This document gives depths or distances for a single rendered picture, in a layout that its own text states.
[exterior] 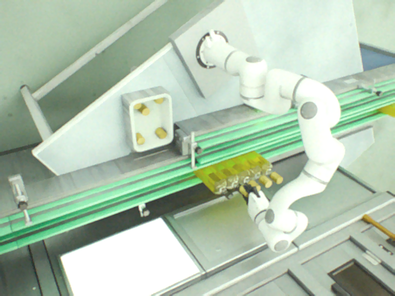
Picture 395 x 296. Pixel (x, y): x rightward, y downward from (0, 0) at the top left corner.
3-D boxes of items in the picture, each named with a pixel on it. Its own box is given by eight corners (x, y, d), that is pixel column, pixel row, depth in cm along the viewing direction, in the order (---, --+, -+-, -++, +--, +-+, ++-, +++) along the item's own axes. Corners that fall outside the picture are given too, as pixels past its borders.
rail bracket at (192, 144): (181, 160, 159) (196, 175, 150) (180, 125, 150) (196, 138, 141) (188, 158, 160) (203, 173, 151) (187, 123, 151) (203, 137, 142)
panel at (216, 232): (56, 261, 138) (83, 337, 113) (55, 255, 136) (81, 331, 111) (254, 184, 176) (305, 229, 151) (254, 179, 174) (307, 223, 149)
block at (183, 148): (173, 149, 163) (181, 157, 158) (173, 130, 158) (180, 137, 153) (181, 147, 165) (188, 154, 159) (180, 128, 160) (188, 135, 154)
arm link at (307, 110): (290, 156, 127) (269, 154, 115) (321, 99, 122) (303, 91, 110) (332, 182, 118) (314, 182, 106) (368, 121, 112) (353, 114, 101)
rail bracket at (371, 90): (355, 88, 199) (377, 97, 190) (359, 75, 196) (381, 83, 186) (361, 87, 201) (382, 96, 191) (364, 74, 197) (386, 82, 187)
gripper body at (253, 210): (274, 229, 135) (261, 209, 144) (277, 207, 129) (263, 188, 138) (254, 233, 133) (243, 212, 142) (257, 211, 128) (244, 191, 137)
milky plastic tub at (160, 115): (127, 144, 157) (134, 153, 150) (120, 94, 145) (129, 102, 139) (164, 133, 164) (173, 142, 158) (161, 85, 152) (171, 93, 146)
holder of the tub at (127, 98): (128, 154, 160) (135, 162, 154) (121, 94, 146) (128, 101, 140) (164, 143, 167) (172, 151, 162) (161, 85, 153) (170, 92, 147)
